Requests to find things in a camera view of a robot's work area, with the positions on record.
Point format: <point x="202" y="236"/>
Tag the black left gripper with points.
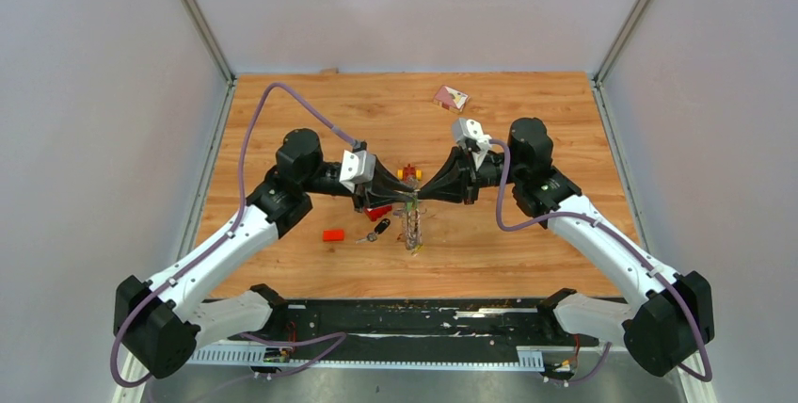
<point x="381" y="189"/>

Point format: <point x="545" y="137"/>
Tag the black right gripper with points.
<point x="443" y="185"/>

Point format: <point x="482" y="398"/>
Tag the key with black tag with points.
<point x="377" y="231"/>

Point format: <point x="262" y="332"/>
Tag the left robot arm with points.
<point x="163" y="320"/>

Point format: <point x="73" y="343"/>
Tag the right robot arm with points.
<point x="666" y="318"/>

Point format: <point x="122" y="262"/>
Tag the red window toy brick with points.
<point x="376" y="213"/>

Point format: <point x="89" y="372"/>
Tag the red toy brick car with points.
<point x="409" y="174"/>

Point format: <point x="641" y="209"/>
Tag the small red toy brick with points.
<point x="333" y="235"/>

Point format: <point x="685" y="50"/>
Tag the red patterned card box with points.
<point x="451" y="99"/>

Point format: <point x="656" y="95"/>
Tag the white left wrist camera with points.
<point x="357" y="168"/>

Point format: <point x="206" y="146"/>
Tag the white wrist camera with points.
<point x="357" y="168"/>
<point x="471" y="138"/>

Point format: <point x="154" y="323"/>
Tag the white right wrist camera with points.
<point x="471" y="138"/>

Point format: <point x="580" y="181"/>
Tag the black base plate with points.
<point x="458" y="330"/>

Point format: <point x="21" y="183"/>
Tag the aluminium frame post right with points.
<point x="635" y="15"/>

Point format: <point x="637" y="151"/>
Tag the aluminium frame post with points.
<point x="209" y="40"/>
<point x="635" y="15"/>

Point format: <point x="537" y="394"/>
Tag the aluminium frame post left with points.
<point x="209" y="40"/>

